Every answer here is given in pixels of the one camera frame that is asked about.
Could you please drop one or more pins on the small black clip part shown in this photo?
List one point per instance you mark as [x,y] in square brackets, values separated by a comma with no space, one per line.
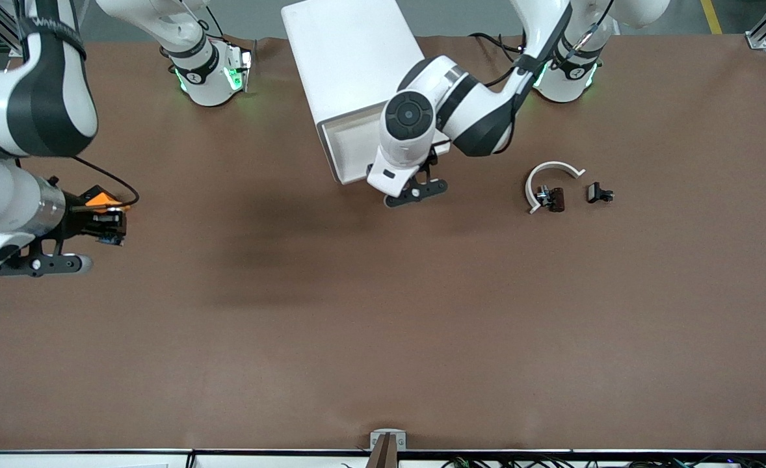
[594,192]

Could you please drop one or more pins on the white table edge rail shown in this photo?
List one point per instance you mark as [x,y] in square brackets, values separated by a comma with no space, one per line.
[97,459]

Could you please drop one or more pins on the white drawer cabinet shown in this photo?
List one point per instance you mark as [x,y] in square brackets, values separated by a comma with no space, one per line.
[344,58]

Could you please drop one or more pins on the dark brown small part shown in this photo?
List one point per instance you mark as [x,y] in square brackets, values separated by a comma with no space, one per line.
[556,199]

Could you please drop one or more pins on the grey metal camera bracket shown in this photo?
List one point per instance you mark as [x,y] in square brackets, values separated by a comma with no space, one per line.
[387,442]

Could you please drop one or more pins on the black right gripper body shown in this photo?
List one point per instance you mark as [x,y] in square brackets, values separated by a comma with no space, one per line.
[79,221]

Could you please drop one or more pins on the white curved pipe clamp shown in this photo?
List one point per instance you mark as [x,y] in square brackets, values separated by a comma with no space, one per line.
[555,166]

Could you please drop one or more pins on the orange button box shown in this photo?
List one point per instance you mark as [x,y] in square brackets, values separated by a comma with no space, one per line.
[100,197]

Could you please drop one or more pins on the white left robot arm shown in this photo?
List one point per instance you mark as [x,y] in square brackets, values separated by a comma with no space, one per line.
[409,117]

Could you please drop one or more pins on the white plastic drawer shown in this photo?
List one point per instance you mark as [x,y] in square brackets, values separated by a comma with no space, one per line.
[350,149]

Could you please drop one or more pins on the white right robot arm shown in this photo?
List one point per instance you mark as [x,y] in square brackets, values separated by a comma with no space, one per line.
[6,97]

